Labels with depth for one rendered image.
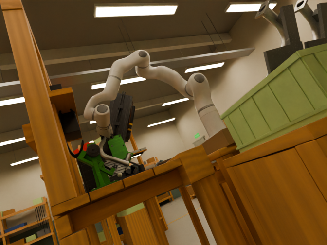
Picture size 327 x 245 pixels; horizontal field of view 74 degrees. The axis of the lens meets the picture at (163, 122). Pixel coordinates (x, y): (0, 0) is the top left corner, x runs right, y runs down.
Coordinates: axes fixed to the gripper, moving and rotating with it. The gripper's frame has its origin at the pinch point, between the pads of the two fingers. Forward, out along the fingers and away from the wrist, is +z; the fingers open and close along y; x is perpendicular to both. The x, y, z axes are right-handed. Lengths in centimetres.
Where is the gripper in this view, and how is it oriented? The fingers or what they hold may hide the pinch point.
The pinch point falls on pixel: (104, 138)
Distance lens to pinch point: 157.0
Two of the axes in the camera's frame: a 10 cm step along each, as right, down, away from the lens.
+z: -1.6, 6.0, 7.8
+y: -9.3, -3.6, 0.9
